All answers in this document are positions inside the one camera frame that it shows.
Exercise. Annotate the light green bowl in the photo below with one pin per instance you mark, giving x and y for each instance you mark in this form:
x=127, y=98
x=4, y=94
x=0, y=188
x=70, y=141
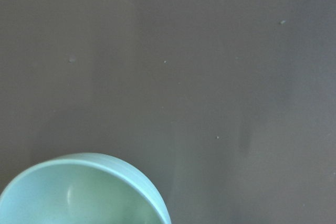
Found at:
x=82, y=188

